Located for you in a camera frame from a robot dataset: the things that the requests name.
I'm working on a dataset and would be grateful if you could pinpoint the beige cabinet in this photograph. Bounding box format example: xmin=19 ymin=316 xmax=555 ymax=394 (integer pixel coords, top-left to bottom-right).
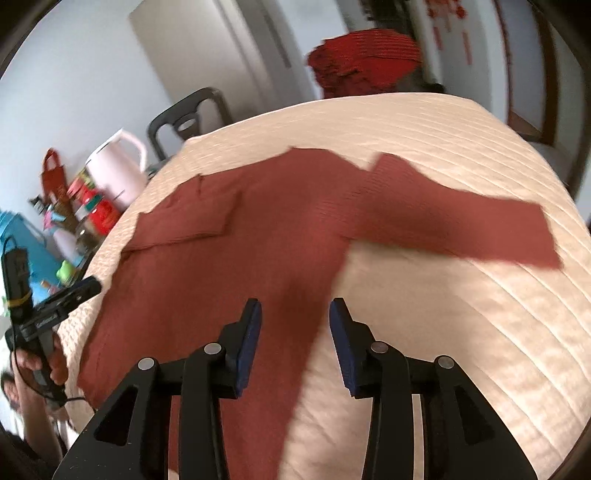
xmin=129 ymin=0 xmax=324 ymax=139

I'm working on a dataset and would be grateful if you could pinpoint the black chair back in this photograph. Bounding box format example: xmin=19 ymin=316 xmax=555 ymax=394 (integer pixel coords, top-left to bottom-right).
xmin=147 ymin=87 xmax=234 ymax=163

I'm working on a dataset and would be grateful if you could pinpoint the wooden chair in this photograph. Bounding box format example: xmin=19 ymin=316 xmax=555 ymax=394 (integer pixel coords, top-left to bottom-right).
xmin=494 ymin=0 xmax=591 ymax=199

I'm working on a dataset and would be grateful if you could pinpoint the black cable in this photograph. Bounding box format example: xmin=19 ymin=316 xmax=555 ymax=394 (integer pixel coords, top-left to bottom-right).
xmin=60 ymin=394 xmax=96 ymax=412

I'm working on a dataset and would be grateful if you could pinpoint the rust red knit sweater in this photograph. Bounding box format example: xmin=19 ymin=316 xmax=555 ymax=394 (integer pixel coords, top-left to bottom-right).
xmin=76 ymin=147 xmax=563 ymax=480

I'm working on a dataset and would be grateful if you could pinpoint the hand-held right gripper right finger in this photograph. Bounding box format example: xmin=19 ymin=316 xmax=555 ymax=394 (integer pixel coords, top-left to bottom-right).
xmin=329 ymin=298 xmax=540 ymax=480

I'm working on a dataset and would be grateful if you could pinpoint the red knitted cloth pile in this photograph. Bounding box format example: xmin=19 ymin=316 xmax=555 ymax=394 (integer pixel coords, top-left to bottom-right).
xmin=307 ymin=28 xmax=423 ymax=100

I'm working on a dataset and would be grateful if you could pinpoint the red gift bag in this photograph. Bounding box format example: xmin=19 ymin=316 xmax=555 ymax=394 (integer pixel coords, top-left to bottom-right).
xmin=41 ymin=148 xmax=71 ymax=205

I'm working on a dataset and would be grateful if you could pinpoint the person's left hand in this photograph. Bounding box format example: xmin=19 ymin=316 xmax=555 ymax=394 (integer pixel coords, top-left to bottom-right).
xmin=15 ymin=331 xmax=70 ymax=387

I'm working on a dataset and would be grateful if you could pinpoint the person's head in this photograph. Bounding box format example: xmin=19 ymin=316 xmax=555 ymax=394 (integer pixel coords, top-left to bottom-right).
xmin=0 ymin=371 xmax=24 ymax=411

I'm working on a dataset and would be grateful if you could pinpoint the person's left forearm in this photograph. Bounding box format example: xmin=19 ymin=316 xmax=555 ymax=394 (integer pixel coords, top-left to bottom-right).
xmin=11 ymin=364 xmax=68 ymax=464

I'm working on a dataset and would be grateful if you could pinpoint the red tin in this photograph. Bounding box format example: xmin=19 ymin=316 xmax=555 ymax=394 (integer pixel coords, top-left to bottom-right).
xmin=87 ymin=198 xmax=122 ymax=236

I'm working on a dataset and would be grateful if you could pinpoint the pink electric kettle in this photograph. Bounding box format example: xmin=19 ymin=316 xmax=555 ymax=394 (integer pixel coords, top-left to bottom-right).
xmin=84 ymin=129 xmax=148 ymax=213

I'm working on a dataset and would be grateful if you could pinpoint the glass jar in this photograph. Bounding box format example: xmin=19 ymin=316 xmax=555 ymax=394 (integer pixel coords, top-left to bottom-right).
xmin=74 ymin=217 xmax=100 ymax=254

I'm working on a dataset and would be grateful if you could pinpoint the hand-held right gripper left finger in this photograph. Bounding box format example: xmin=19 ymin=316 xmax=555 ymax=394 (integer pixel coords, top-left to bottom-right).
xmin=52 ymin=298 xmax=263 ymax=480

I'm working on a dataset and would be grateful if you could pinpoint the blue plastic container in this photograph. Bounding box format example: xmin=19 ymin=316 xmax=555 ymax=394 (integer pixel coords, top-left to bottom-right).
xmin=0 ymin=210 xmax=63 ymax=301

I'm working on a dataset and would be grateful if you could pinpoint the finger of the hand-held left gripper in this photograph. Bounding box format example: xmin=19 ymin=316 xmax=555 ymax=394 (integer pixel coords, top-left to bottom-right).
xmin=34 ymin=275 xmax=103 ymax=325

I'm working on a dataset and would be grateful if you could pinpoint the red wall decoration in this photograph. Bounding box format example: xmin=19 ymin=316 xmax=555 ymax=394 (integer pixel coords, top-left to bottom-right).
xmin=425 ymin=0 xmax=472 ymax=65

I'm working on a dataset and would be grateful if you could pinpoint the beige quilted blanket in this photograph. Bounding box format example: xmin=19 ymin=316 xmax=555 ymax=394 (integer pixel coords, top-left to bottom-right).
xmin=58 ymin=92 xmax=589 ymax=480

